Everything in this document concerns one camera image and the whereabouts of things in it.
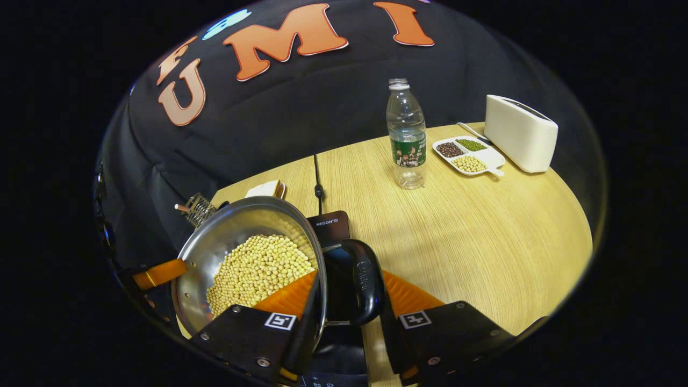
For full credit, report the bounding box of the white toaster cable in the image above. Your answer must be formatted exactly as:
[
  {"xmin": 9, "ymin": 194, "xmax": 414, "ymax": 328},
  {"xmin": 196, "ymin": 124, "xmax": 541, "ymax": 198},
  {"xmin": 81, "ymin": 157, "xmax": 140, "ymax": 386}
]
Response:
[{"xmin": 457, "ymin": 121, "xmax": 491, "ymax": 145}]

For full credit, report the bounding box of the black power cable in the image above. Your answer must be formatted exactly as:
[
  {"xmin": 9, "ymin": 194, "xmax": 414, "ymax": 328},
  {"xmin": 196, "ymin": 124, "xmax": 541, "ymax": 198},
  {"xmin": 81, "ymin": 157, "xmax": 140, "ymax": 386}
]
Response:
[{"xmin": 313, "ymin": 155, "xmax": 325, "ymax": 216}]

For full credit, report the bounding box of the white divided tray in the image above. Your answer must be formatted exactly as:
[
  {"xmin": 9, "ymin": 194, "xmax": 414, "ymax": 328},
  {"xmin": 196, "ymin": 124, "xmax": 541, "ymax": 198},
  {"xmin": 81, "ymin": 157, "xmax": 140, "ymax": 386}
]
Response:
[{"xmin": 432, "ymin": 135, "xmax": 506, "ymax": 178}]

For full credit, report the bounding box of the pile of soybeans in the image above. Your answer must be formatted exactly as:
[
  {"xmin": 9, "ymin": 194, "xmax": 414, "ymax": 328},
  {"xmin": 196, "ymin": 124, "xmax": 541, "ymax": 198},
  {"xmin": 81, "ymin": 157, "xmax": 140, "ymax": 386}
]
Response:
[{"xmin": 206, "ymin": 234, "xmax": 318, "ymax": 318}]

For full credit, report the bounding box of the black induction cooktop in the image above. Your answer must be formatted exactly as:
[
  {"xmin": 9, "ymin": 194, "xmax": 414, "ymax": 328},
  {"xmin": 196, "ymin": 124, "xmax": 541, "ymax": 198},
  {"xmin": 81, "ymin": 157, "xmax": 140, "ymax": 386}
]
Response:
[{"xmin": 298, "ymin": 211, "xmax": 377, "ymax": 387}]

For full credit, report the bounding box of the small heap of yellow beans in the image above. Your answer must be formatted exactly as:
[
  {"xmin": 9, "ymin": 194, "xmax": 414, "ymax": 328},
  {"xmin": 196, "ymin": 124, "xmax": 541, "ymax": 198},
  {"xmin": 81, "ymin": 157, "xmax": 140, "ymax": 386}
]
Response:
[{"xmin": 453, "ymin": 155, "xmax": 488, "ymax": 173}]

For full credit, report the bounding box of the clear plastic water bottle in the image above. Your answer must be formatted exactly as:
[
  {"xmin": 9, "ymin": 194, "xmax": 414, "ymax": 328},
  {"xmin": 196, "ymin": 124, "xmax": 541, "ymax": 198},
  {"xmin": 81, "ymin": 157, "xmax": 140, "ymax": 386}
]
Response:
[{"xmin": 386, "ymin": 78, "xmax": 427, "ymax": 190}]

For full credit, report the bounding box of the small wire basket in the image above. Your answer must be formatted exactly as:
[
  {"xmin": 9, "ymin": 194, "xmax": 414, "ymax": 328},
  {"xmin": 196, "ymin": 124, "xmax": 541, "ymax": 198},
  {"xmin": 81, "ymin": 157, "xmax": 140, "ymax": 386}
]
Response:
[{"xmin": 174, "ymin": 192, "xmax": 218, "ymax": 229}]

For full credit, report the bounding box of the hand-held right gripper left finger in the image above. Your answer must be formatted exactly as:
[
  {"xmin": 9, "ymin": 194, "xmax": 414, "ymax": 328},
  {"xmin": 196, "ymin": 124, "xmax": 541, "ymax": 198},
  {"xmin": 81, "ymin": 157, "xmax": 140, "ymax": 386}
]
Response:
[{"xmin": 188, "ymin": 269, "xmax": 326, "ymax": 387}]

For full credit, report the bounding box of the stainless steel pot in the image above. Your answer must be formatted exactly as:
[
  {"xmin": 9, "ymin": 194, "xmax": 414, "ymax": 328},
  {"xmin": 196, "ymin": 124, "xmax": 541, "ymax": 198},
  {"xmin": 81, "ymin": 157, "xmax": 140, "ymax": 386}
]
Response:
[{"xmin": 172, "ymin": 196, "xmax": 385, "ymax": 336}]

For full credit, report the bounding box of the white toaster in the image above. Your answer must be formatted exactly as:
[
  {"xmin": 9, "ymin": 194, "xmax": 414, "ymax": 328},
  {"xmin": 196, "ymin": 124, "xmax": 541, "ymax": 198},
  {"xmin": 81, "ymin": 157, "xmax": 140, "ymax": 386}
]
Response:
[{"xmin": 484, "ymin": 95, "xmax": 560, "ymax": 174}]

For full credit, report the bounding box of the sandwich with lettuce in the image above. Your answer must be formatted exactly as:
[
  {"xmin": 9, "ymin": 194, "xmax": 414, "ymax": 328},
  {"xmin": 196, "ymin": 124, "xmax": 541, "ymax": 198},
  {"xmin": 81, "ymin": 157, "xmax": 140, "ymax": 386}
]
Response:
[{"xmin": 245, "ymin": 179, "xmax": 286, "ymax": 200}]

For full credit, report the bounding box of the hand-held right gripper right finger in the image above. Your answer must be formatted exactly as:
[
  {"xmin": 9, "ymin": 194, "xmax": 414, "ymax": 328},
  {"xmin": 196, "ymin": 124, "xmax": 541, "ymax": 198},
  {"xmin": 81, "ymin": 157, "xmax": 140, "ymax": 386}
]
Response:
[{"xmin": 379, "ymin": 269, "xmax": 546, "ymax": 387}]

